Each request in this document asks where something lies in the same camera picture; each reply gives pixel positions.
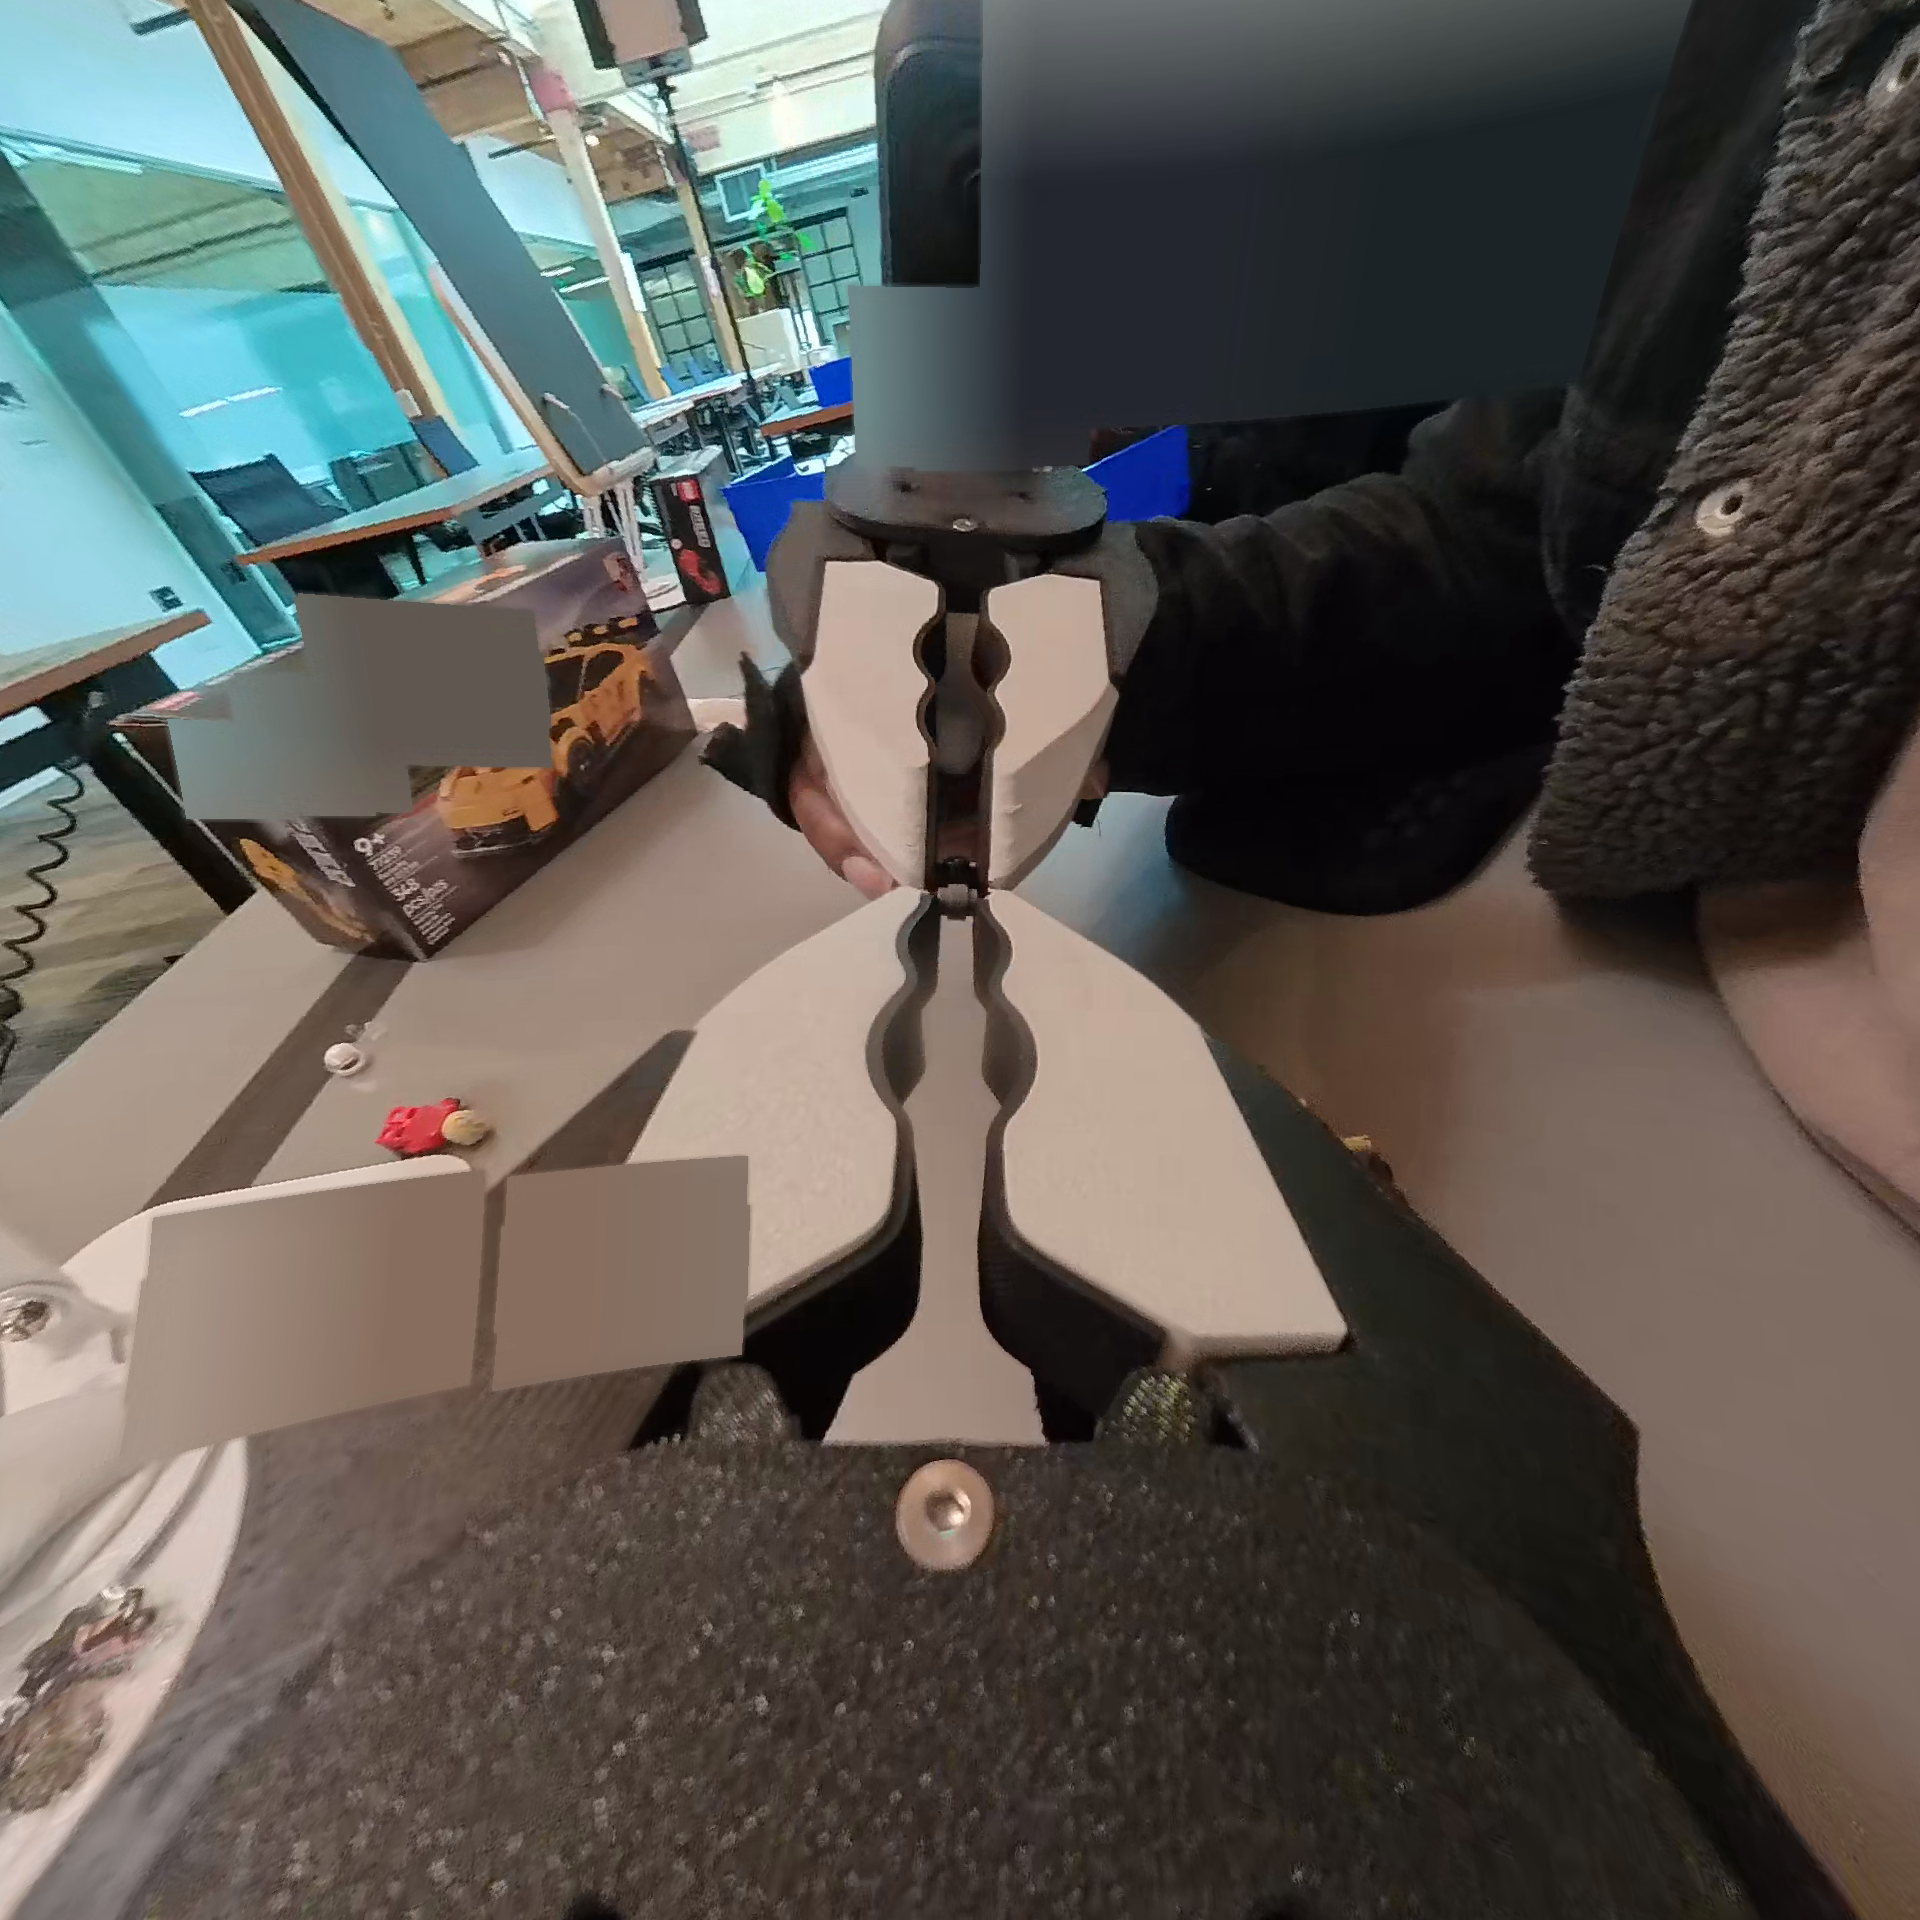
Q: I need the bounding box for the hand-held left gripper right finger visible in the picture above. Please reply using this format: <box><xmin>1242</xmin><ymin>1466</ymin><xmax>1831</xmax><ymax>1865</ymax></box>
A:
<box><xmin>968</xmin><ymin>891</ymin><xmax>1356</xmax><ymax>1441</ymax></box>

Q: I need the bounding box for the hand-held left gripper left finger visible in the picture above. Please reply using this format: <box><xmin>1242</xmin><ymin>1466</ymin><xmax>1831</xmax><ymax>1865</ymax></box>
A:
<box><xmin>625</xmin><ymin>891</ymin><xmax>938</xmax><ymax>1443</ymax></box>

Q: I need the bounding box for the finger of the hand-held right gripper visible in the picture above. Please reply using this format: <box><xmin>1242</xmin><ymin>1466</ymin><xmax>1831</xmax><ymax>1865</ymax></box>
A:
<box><xmin>800</xmin><ymin>559</ymin><xmax>950</xmax><ymax>895</ymax></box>
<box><xmin>970</xmin><ymin>573</ymin><xmax>1122</xmax><ymax>898</ymax></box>

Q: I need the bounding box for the person's right forearm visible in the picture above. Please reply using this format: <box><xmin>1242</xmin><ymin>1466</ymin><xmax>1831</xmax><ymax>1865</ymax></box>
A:
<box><xmin>1111</xmin><ymin>385</ymin><xmax>1652</xmax><ymax>921</ymax></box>

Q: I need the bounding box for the grey desk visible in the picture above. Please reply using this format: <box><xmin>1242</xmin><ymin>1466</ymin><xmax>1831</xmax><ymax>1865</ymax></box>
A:
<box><xmin>0</xmin><ymin>599</ymin><xmax>1920</xmax><ymax>1920</ymax></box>

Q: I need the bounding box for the person's right hand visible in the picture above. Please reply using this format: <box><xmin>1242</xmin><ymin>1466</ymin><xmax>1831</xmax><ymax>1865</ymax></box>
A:
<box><xmin>696</xmin><ymin>655</ymin><xmax>904</xmax><ymax>904</ymax></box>

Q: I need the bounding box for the blue plastic bin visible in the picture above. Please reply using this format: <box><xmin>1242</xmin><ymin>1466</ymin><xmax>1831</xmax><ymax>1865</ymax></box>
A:
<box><xmin>719</xmin><ymin>427</ymin><xmax>1193</xmax><ymax>576</ymax></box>

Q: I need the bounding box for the small red black box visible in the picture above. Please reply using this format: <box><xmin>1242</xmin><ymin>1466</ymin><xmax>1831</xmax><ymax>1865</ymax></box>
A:
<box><xmin>647</xmin><ymin>462</ymin><xmax>735</xmax><ymax>606</ymax></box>

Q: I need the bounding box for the toy car box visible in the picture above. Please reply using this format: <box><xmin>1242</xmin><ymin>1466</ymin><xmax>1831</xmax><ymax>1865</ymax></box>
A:
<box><xmin>112</xmin><ymin>537</ymin><xmax>701</xmax><ymax>962</ymax></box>

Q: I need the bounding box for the green plant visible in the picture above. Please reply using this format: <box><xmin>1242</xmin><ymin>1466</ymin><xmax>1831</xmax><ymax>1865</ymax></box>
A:
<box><xmin>735</xmin><ymin>175</ymin><xmax>817</xmax><ymax>302</ymax></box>

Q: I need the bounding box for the wooden table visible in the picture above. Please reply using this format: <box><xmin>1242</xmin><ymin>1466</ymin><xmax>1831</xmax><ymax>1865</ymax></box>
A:
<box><xmin>0</xmin><ymin>607</ymin><xmax>212</xmax><ymax>902</ymax></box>
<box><xmin>231</xmin><ymin>456</ymin><xmax>564</xmax><ymax>577</ymax></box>

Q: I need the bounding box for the studio light on tripod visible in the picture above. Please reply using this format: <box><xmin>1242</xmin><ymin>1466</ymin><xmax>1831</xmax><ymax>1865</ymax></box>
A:
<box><xmin>574</xmin><ymin>0</ymin><xmax>768</xmax><ymax>392</ymax></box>

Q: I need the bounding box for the dark leaning panel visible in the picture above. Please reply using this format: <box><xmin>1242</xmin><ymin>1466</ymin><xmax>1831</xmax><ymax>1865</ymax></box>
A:
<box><xmin>246</xmin><ymin>0</ymin><xmax>655</xmax><ymax>481</ymax></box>

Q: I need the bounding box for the black fleece jacket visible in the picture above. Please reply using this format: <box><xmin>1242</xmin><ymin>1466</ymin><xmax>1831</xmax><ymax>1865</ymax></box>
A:
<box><xmin>1527</xmin><ymin>0</ymin><xmax>1920</xmax><ymax>904</ymax></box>

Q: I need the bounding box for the beige sweatshirt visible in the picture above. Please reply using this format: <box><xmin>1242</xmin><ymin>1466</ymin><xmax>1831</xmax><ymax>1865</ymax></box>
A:
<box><xmin>1696</xmin><ymin>736</ymin><xmax>1920</xmax><ymax>1255</ymax></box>

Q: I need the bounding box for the clear bag of black parts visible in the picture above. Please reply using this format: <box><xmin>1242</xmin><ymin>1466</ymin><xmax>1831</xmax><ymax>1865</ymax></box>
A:
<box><xmin>0</xmin><ymin>1581</ymin><xmax>169</xmax><ymax>1819</ymax></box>

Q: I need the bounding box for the black coiled cable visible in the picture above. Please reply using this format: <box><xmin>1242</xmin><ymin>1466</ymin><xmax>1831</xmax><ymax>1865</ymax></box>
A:
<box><xmin>0</xmin><ymin>761</ymin><xmax>84</xmax><ymax>1081</ymax></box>

